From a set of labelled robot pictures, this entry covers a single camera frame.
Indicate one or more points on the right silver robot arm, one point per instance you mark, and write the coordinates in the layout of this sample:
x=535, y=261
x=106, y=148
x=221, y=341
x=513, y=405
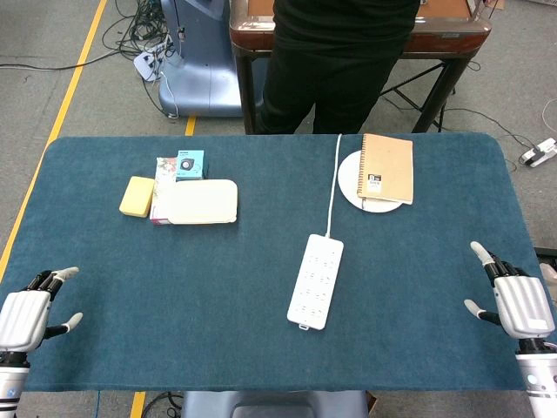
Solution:
x=539, y=381

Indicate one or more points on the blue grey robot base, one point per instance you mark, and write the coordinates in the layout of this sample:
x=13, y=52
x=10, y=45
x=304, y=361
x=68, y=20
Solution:
x=274, y=404

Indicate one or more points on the white round plate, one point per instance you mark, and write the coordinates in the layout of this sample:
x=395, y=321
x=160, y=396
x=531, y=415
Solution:
x=354, y=183

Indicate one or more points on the dark teal table cloth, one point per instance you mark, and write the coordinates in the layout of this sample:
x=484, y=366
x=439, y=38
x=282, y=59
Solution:
x=270, y=270

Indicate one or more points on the brown wooden table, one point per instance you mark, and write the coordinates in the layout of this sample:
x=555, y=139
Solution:
x=439, y=30

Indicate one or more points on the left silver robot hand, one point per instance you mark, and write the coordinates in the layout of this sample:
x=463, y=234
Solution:
x=22, y=315

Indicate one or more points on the teal small product box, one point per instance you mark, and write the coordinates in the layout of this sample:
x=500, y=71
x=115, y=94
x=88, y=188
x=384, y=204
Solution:
x=190, y=164

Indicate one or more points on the person in black clothes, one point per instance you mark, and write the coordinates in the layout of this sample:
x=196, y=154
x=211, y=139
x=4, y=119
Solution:
x=335, y=65

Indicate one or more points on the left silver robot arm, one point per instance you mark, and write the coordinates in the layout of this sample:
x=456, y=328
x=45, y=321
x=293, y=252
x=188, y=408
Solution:
x=11, y=383

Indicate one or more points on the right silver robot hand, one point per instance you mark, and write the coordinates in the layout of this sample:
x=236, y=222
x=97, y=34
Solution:
x=520, y=307

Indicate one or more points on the white rectangular lunch box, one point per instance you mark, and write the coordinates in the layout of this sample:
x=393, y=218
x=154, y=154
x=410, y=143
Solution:
x=204, y=201

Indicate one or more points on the brown spiral notebook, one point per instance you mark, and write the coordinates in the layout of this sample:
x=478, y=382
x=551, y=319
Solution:
x=386, y=167

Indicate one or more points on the white floor socket with plugs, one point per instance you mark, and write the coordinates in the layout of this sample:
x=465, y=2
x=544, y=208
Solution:
x=540, y=152

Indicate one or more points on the floral pink tissue box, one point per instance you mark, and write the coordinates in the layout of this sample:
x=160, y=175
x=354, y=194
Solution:
x=163, y=183

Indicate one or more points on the white floor power strip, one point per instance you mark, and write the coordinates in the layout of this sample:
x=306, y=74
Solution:
x=150, y=61

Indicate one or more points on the blue grey machine base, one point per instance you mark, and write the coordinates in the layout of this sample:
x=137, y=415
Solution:
x=200, y=65

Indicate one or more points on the yellow sponge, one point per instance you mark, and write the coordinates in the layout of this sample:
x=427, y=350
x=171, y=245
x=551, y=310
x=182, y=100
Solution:
x=136, y=196

